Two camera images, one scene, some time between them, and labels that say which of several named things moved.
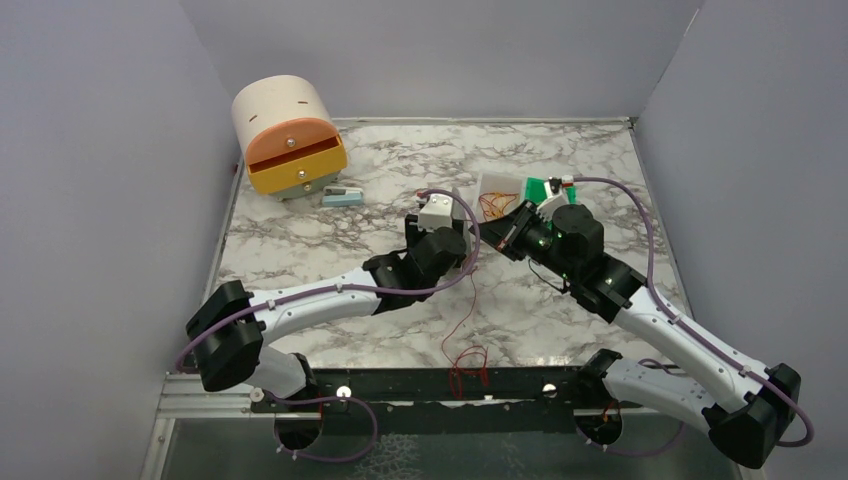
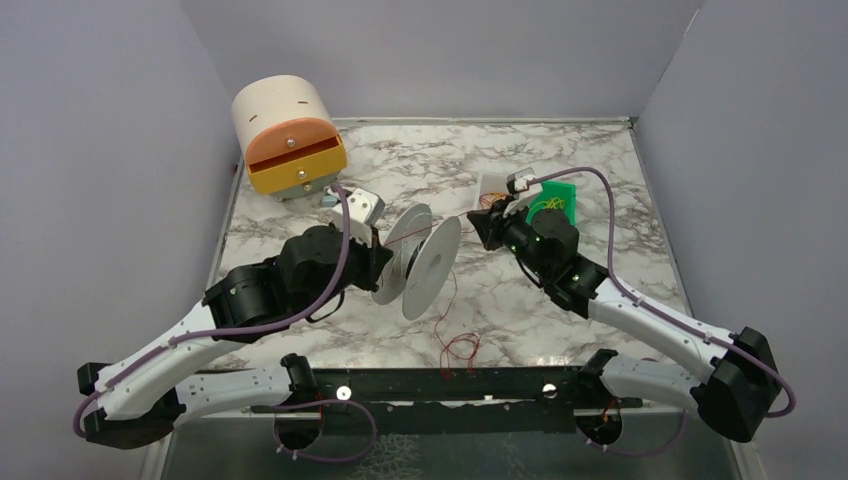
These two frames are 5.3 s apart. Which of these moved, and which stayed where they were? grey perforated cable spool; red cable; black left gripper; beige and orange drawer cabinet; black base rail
Moved: grey perforated cable spool; red cable; black left gripper
Stayed: black base rail; beige and orange drawer cabinet
